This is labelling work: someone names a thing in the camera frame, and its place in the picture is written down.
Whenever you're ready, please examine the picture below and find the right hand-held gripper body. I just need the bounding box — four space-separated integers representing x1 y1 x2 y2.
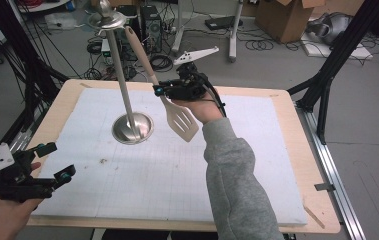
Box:
161 45 220 102

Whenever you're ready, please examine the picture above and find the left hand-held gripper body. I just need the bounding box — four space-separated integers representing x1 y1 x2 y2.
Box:
0 142 58 203

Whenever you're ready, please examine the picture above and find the beige slotted spatula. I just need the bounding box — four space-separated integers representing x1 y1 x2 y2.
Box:
124 25 200 144

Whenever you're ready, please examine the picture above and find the steel utensil stand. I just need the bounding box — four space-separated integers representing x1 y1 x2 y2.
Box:
87 0 155 145

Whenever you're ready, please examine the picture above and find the person's right hand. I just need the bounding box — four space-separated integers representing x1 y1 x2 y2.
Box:
171 93 226 125

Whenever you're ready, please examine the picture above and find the person's left hand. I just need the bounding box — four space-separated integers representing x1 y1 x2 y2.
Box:
0 161 43 240

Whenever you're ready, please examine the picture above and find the white stand leg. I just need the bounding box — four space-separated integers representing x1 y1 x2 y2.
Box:
228 0 245 63
171 0 187 57

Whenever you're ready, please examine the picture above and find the black computer tower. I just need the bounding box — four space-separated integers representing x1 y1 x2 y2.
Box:
115 4 142 62
140 4 163 54

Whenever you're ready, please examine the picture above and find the white power supply box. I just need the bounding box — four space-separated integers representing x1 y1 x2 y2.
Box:
100 38 113 65

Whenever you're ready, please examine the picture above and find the white grid mat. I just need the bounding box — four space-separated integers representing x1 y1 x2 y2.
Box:
31 87 309 226

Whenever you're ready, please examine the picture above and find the flat black device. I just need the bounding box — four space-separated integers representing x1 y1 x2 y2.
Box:
204 15 244 32

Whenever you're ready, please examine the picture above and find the brown cardboard box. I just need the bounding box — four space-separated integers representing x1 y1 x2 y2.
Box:
255 0 326 44

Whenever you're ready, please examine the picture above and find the clear plastic bag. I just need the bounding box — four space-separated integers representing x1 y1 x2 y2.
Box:
45 12 79 31

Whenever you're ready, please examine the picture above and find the white flat board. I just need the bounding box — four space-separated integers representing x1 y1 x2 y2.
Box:
301 40 375 61

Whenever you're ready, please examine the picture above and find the round white table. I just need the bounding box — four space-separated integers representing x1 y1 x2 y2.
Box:
16 0 74 14

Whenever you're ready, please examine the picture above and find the grey bag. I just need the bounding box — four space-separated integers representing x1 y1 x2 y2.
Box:
306 12 354 46

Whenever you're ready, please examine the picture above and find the thin wooden stick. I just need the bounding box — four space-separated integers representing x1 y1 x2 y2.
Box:
303 204 327 230

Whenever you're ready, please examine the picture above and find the coiled black cable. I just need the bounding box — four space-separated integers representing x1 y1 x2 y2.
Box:
148 54 174 73

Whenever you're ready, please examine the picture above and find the right hand-held gripper black cable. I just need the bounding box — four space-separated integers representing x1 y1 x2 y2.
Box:
196 71 228 118

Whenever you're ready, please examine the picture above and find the aluminium rail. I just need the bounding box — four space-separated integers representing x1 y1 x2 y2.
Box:
6 128 34 156
296 105 367 240

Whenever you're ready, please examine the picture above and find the black metal frame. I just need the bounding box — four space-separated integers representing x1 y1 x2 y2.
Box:
286 0 379 146
0 0 70 158

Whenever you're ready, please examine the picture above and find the small metal bracket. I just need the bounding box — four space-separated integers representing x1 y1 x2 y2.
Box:
314 182 337 193

